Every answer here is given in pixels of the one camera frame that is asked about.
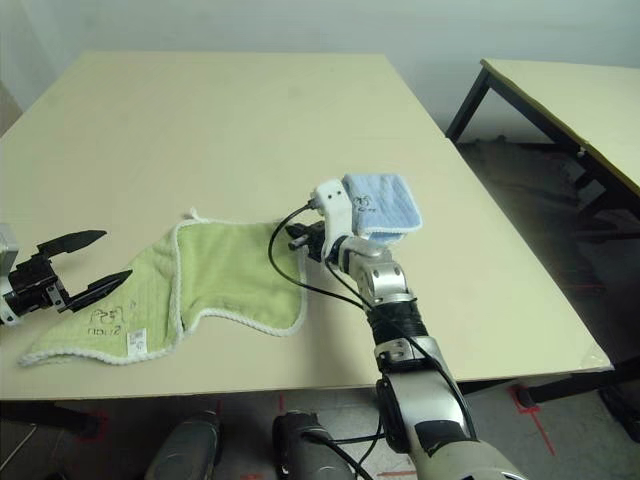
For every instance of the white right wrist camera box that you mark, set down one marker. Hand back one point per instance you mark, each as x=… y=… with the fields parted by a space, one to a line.
x=335 y=200

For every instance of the grey robot right leg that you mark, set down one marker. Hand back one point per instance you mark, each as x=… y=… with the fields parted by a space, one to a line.
x=310 y=450

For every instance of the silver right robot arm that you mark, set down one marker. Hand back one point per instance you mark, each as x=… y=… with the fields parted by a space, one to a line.
x=385 y=275

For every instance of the side table with black legs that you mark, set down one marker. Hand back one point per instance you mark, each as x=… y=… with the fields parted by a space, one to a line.
x=575 y=95

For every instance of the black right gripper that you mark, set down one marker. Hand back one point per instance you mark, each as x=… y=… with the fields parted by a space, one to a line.
x=315 y=250

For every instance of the grey robot left leg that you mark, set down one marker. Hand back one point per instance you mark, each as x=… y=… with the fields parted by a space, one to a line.
x=185 y=450

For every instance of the grey robot leg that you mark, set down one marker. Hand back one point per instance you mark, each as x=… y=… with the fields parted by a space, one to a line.
x=185 y=450
x=310 y=450

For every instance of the folded blue towel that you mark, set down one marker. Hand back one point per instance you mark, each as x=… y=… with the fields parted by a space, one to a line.
x=385 y=200

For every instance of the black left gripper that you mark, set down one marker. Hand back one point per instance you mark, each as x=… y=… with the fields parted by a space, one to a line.
x=35 y=285

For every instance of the green towel with white trim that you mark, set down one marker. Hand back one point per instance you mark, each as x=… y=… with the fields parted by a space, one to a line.
x=225 y=270

